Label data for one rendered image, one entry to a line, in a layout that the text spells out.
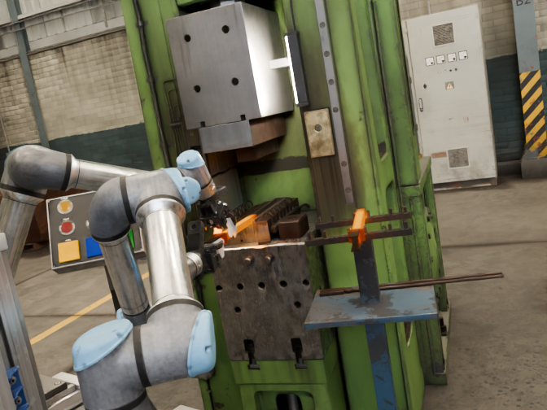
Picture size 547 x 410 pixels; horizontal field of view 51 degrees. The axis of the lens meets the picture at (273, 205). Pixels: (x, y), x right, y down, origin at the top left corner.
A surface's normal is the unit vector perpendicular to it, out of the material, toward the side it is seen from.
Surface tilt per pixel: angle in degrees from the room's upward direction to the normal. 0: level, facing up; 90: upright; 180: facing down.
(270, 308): 90
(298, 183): 90
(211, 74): 90
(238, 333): 90
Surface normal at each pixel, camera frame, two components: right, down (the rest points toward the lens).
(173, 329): -0.04, -0.68
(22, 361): 0.78, -0.03
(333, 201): -0.31, 0.22
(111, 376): 0.16, 0.15
